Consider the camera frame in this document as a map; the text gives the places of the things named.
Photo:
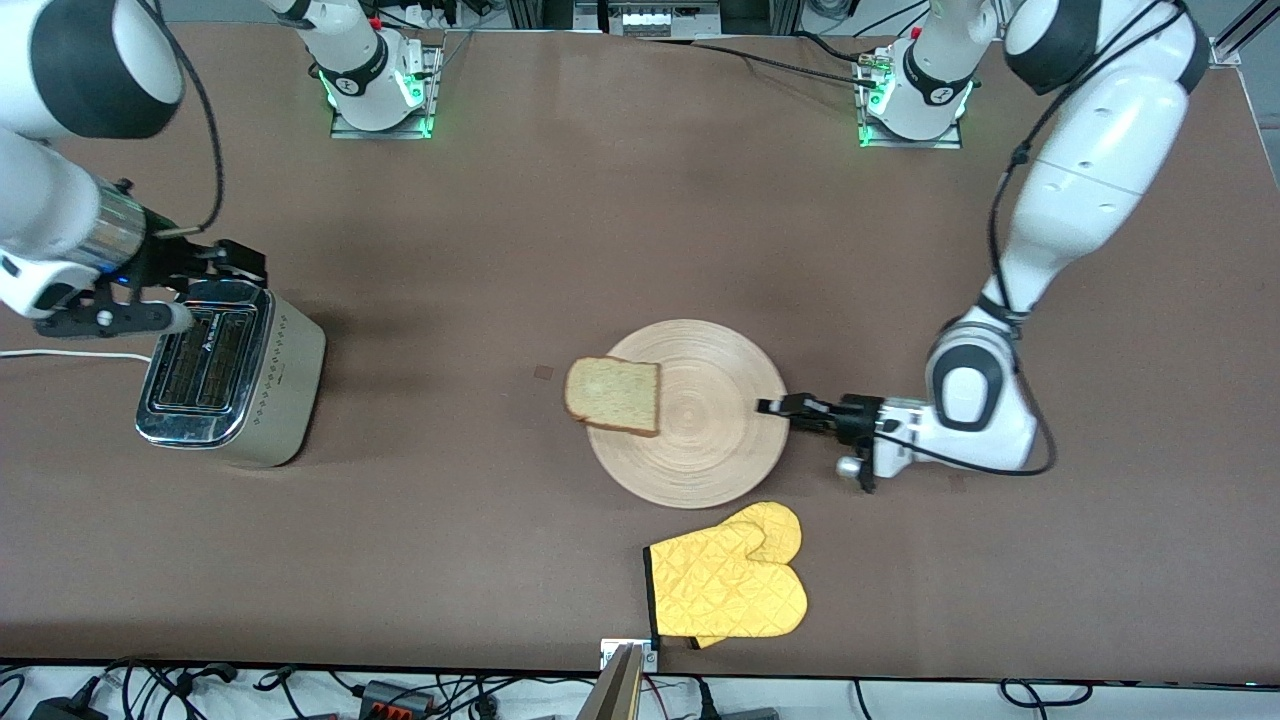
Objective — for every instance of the brown-crusted bread slice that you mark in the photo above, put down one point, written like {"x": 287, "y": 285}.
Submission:
{"x": 612, "y": 395}

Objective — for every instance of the yellow quilted oven mitt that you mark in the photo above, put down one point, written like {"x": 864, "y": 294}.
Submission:
{"x": 725, "y": 590}

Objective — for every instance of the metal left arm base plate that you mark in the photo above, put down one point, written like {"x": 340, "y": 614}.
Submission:
{"x": 910, "y": 144}

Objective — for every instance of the tan metal bar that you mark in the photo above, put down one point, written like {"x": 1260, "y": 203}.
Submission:
{"x": 615, "y": 695}

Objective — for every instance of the black power adapter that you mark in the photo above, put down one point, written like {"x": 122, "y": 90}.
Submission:
{"x": 65, "y": 710}

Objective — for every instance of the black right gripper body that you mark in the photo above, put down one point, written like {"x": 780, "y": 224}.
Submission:
{"x": 167, "y": 264}

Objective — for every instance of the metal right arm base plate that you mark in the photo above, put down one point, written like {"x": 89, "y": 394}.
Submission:
{"x": 380, "y": 133}

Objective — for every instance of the small silver edge bracket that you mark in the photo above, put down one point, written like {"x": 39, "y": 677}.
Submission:
{"x": 610, "y": 650}

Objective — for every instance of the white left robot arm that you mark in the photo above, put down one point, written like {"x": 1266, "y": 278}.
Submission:
{"x": 1090, "y": 170}

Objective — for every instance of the white power strip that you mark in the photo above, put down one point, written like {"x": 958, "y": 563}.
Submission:
{"x": 660, "y": 20}

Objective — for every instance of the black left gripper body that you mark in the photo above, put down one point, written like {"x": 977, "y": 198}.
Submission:
{"x": 853, "y": 415}

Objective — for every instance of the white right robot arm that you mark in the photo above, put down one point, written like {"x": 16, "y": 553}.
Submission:
{"x": 50, "y": 200}

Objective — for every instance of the black device with orange clips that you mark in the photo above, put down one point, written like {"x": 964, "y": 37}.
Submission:
{"x": 395, "y": 698}

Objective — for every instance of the silver beige two-slot toaster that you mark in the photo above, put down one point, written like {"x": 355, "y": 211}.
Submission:
{"x": 280, "y": 390}

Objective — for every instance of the aluminium corner profile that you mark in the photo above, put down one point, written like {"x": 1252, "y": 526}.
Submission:
{"x": 1245, "y": 30}

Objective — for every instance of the round wooden plate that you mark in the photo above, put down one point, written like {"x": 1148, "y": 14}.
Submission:
{"x": 700, "y": 430}

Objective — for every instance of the aluminium frame post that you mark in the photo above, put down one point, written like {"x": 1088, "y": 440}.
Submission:
{"x": 540, "y": 12}

